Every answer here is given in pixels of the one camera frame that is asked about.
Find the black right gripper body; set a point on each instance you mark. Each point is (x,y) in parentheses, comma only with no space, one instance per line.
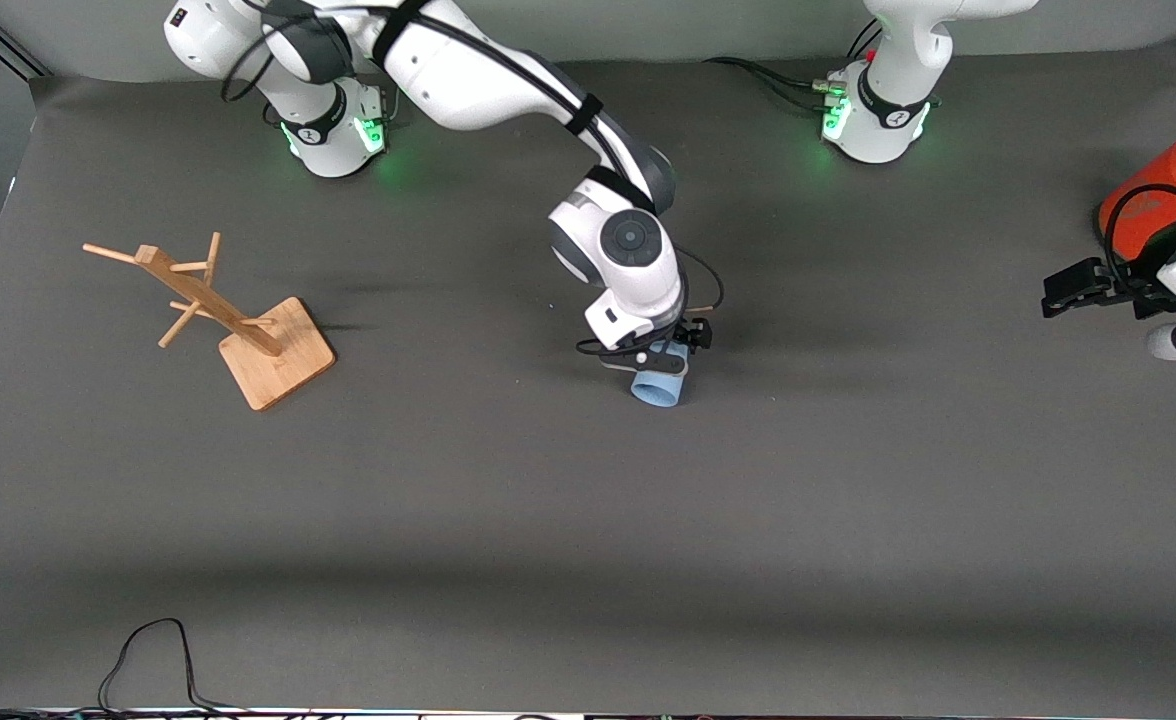
(693,335)

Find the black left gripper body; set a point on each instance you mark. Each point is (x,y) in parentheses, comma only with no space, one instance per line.
(1120,281)

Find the light blue cup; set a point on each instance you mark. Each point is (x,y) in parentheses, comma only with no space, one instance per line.
(660,390)

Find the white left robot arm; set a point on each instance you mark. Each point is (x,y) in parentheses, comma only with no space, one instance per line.
(898,60)

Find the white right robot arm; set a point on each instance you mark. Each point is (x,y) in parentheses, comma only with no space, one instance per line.
(478,80)

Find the orange can with grey lid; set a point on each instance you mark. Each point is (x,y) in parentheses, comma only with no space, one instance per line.
(1148,215)

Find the dark grey table mat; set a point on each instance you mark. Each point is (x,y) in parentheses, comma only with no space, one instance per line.
(588,500)

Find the wooden mug tree stand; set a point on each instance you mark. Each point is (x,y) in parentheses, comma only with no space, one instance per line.
(278,365)

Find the aluminium frame rail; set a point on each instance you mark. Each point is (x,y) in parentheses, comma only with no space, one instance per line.
(8,45)

